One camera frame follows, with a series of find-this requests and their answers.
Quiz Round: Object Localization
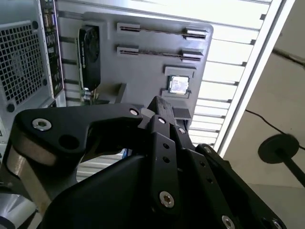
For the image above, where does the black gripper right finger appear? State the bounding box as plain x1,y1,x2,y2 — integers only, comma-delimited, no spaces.
166,102,288,229

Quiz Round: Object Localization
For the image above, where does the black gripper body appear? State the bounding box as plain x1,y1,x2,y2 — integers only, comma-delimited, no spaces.
41,154,222,229

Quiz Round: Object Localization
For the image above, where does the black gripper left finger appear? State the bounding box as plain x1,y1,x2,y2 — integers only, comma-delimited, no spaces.
7,95,182,216

